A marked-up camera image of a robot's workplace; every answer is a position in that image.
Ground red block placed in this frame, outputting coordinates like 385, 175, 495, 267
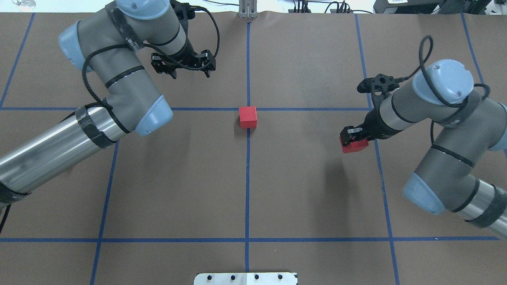
239, 106, 258, 129
340, 138, 369, 154

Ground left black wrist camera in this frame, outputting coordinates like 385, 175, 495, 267
170, 0, 195, 21

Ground clear tape dispenser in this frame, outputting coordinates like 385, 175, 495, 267
11, 0, 36, 12

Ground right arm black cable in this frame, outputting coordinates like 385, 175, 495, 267
396, 36, 492, 143

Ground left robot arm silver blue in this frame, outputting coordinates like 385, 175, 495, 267
0, 0, 217, 208

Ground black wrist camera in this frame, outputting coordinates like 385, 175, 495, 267
170, 0, 195, 21
356, 74, 400, 99

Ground aluminium frame post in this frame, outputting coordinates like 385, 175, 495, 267
238, 0, 258, 19

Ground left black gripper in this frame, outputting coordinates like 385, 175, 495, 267
151, 44, 216, 79

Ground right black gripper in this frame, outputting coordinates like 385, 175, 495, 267
341, 111, 387, 146

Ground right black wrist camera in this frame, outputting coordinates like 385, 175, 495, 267
356, 74, 400, 99

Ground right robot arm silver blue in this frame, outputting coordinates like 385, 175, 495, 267
340, 59, 506, 238

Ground white central pedestal column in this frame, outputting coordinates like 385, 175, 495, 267
193, 272, 299, 285

